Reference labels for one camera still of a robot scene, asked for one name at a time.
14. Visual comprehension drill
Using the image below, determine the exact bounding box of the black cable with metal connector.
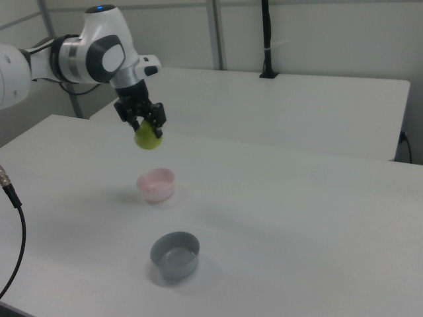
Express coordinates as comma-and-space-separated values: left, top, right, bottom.
0, 164, 27, 300

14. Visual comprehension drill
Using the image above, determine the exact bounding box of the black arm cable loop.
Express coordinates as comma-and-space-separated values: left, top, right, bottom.
58, 81, 102, 97

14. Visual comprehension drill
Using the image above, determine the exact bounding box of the black camera pole with clamp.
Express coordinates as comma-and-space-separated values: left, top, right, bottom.
258, 0, 288, 79

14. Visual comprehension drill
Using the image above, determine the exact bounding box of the black wall plug cable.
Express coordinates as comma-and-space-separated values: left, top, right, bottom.
399, 131, 414, 164

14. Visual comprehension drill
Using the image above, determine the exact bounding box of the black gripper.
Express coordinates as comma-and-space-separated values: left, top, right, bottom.
113, 80, 167, 139

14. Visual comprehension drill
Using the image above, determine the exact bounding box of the green pear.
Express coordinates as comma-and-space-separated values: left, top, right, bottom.
133, 119, 165, 151

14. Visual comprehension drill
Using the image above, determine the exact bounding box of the gray plastic bowl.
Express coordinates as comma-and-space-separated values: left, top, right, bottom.
150, 230, 202, 280

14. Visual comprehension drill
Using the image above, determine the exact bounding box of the pink plastic bowl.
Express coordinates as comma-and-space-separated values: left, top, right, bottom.
135, 167, 176, 204

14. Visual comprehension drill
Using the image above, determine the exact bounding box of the white side table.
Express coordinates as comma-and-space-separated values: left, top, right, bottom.
88, 67, 411, 162

